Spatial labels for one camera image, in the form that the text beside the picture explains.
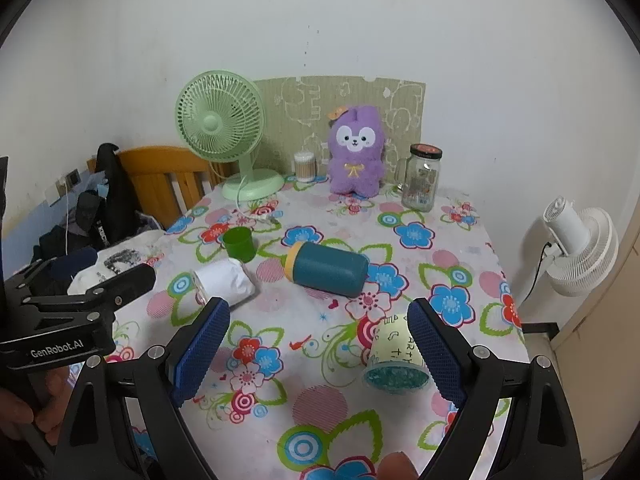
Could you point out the cotton swab container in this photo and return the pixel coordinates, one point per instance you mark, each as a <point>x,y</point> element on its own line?
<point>304,167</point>

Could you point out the glass jar with lid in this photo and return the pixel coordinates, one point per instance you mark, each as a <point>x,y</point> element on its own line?
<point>421,185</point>

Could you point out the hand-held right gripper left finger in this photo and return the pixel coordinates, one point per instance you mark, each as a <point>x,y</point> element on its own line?
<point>201,350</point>

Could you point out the beige wooden cabinet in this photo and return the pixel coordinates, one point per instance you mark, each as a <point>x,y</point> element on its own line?
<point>600,360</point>

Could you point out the white standing fan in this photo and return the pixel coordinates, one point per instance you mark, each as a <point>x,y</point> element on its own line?
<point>585,252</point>

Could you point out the small green cup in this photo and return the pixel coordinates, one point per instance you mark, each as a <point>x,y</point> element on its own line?
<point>239,244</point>

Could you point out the green desk fan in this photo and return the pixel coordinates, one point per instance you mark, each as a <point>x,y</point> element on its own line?
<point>216,122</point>

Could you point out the purple plush toy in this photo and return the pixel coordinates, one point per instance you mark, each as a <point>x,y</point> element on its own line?
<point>355,162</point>

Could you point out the teal bottle with yellow cap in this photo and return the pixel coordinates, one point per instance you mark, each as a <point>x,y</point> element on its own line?
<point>330,270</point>

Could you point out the wall socket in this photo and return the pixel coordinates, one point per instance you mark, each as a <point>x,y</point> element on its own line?
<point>73,177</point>

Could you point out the patterned cardboard panel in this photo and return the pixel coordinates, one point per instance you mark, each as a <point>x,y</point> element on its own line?
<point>300,105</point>

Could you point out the white cup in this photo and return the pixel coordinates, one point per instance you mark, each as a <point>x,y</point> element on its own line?
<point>225,280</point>

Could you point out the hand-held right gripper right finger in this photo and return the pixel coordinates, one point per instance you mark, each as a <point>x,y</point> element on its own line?
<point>434,355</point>

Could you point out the dark clothes pile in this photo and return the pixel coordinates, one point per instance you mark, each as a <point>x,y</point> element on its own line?
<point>55,245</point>

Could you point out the wooden chair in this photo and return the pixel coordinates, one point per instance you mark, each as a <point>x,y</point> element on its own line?
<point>160,170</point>

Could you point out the yellow paper cup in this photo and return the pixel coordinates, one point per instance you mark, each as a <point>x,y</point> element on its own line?
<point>390,355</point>

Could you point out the black bag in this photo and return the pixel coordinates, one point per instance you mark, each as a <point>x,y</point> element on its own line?
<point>112,200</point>

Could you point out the person's left hand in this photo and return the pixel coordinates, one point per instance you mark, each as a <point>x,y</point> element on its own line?
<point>52,400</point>

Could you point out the white printed garment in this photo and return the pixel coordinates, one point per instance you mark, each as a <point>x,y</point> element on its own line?
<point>125,256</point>

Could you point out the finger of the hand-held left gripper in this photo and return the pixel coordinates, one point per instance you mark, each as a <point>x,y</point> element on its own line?
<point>127,284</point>
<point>75,262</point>

